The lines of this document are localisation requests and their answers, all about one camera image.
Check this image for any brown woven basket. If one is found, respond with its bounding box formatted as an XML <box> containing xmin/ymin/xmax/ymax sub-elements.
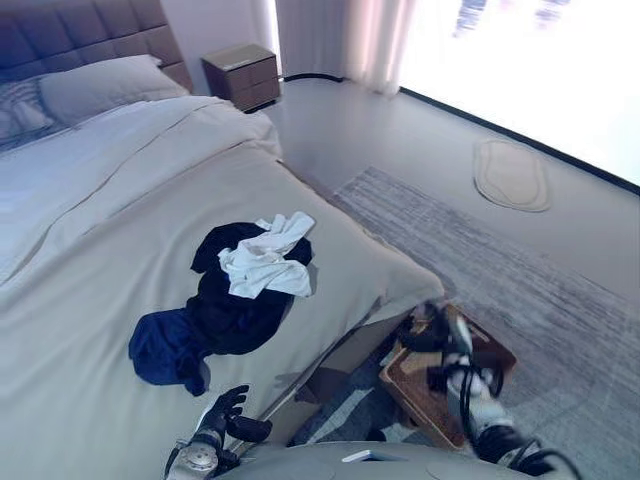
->
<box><xmin>378</xmin><ymin>302</ymin><xmax>518</xmax><ymax>451</ymax></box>

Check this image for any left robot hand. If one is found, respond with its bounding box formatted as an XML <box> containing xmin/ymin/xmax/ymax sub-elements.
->
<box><xmin>193</xmin><ymin>383</ymin><xmax>274</xmax><ymax>444</ymax></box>

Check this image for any bed with beige duvet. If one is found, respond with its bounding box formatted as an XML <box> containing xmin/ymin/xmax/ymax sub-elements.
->
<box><xmin>0</xmin><ymin>94</ymin><xmax>446</xmax><ymax>480</ymax></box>

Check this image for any grey striped rug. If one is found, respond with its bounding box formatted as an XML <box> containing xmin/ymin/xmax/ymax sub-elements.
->
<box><xmin>287</xmin><ymin>166</ymin><xmax>640</xmax><ymax>480</ymax></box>

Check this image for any grey robot torso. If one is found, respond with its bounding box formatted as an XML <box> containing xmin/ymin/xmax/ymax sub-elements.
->
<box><xmin>212</xmin><ymin>440</ymin><xmax>551</xmax><ymax>480</ymax></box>

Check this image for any black garment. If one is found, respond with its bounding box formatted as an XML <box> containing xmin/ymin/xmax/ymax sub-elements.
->
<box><xmin>185</xmin><ymin>222</ymin><xmax>314</xmax><ymax>357</ymax></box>

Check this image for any dark blue garment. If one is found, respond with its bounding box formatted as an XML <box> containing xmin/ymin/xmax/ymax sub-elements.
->
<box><xmin>128</xmin><ymin>307</ymin><xmax>211</xmax><ymax>397</ymax></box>

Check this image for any brown wooden nightstand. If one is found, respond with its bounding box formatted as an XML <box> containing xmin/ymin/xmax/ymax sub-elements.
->
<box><xmin>200</xmin><ymin>42</ymin><xmax>280</xmax><ymax>113</ymax></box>

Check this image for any sheer white curtain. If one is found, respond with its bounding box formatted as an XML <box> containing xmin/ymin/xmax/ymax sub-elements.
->
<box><xmin>273</xmin><ymin>0</ymin><xmax>416</xmax><ymax>96</ymax></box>

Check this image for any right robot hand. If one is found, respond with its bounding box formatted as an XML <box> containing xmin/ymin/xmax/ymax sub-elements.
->
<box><xmin>397</xmin><ymin>299</ymin><xmax>457</xmax><ymax>353</ymax></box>

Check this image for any white pillow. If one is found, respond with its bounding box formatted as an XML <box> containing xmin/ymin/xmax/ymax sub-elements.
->
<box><xmin>38</xmin><ymin>54</ymin><xmax>189</xmax><ymax>126</ymax></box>

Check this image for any small beige oval mat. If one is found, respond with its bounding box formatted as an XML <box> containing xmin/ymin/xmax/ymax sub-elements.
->
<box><xmin>472</xmin><ymin>138</ymin><xmax>553</xmax><ymax>213</ymax></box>

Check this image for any brown padded headboard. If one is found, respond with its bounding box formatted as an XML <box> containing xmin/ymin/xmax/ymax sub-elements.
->
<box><xmin>0</xmin><ymin>0</ymin><xmax>194</xmax><ymax>94</ymax></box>

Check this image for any patterned pillow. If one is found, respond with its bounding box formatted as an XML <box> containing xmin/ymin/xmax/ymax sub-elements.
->
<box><xmin>0</xmin><ymin>78</ymin><xmax>55</xmax><ymax>146</ymax></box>

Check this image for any white garment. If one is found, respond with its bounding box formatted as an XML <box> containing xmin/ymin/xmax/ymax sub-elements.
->
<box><xmin>217</xmin><ymin>211</ymin><xmax>316</xmax><ymax>300</ymax></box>

